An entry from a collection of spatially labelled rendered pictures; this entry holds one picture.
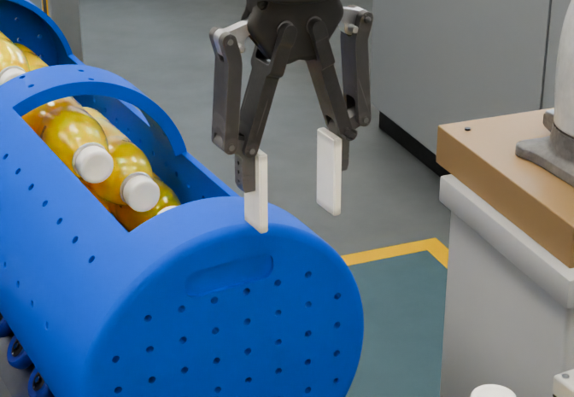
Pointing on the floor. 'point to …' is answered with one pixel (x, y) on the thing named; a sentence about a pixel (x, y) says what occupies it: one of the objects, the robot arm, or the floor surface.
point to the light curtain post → (62, 2)
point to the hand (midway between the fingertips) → (292, 185)
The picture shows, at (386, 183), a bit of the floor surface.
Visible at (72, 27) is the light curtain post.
